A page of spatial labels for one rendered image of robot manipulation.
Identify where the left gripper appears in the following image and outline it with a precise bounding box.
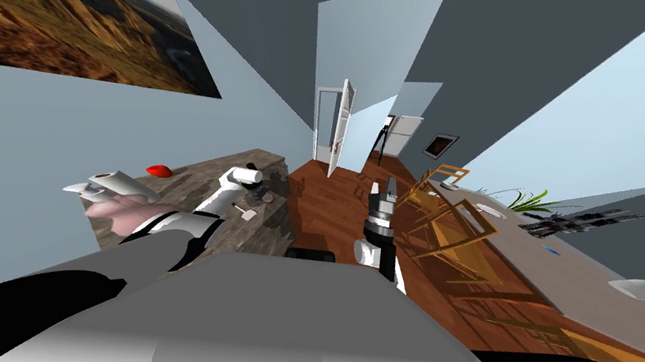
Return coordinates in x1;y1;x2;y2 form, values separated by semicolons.
250;178;284;208

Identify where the pink soft object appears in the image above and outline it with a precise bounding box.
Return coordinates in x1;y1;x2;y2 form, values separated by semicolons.
81;187;167;245

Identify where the wooden chair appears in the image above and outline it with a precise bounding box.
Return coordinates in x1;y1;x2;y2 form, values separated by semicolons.
400;189;517;292
397;157;472;221

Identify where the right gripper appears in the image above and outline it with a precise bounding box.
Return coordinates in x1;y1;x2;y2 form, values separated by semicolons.
365;187;400;220

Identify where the white door leaf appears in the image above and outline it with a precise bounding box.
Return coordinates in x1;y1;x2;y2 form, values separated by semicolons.
326;77;359;182

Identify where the white fridge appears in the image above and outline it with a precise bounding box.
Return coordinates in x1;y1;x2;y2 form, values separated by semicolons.
382;111;425;162

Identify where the black flat rack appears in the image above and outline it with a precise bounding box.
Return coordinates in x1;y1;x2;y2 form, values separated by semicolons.
515;193;645;255

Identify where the dark framed picture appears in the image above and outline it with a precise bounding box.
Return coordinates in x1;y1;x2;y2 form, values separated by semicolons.
421;130;461;164

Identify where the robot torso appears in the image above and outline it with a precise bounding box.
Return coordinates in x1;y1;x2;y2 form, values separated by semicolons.
0;203;559;362

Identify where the grey table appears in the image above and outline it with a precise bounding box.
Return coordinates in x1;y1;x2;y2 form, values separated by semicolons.
401;176;645;362

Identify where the small white tool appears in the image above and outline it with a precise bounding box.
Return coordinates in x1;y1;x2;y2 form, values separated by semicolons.
230;202;259;223

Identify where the small white plate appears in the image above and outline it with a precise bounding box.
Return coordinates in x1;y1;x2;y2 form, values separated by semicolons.
473;203;510;221

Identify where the red round fruit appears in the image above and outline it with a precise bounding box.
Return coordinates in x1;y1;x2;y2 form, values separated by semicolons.
144;162;176;181

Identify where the green plant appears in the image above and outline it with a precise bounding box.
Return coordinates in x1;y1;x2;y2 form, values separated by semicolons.
477;179;580;223

